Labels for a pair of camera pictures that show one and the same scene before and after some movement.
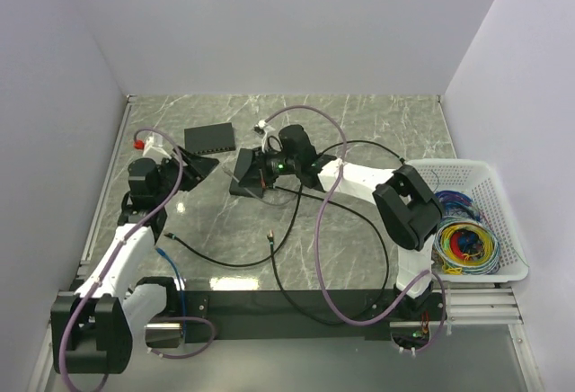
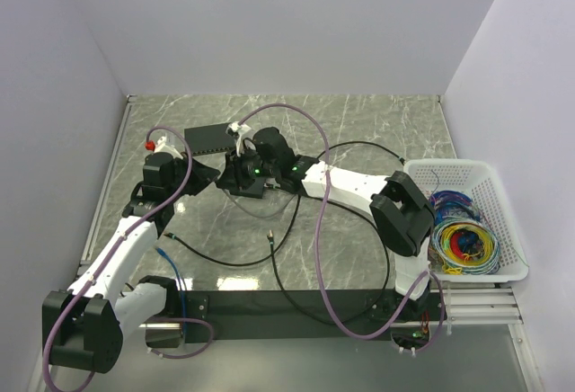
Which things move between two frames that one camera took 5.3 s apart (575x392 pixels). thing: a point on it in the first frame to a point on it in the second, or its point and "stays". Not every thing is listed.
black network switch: (236, 189) stays
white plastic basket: (476, 180) stays
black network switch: (209, 138) stays
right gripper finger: (252, 175) to (229, 180)
